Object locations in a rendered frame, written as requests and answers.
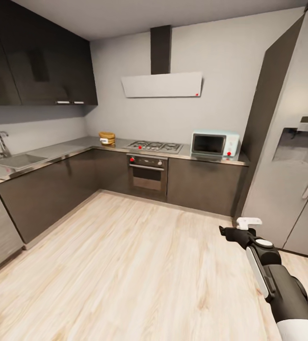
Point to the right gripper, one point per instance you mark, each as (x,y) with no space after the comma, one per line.
(235,234)

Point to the popcorn bag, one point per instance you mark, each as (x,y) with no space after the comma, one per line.
(107,138)

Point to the burner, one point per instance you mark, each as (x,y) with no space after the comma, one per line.
(164,147)

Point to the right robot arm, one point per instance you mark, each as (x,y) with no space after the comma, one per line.
(285,293)

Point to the microwave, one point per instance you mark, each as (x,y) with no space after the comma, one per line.
(214,142)

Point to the range hood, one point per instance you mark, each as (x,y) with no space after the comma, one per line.
(162,83)

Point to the drop in sink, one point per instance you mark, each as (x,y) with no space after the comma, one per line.
(26,159)

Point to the oven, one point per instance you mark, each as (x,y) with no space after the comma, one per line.
(147,173)

